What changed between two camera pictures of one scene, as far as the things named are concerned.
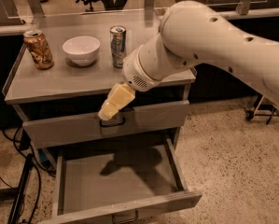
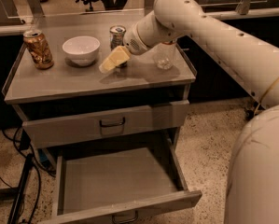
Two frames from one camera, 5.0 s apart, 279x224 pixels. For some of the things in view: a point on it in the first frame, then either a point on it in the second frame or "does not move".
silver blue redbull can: x=118 y=42 does not move
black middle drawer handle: x=125 y=221 does not move
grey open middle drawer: x=92 y=187 does not move
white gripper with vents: x=133 y=71 to x=132 y=40
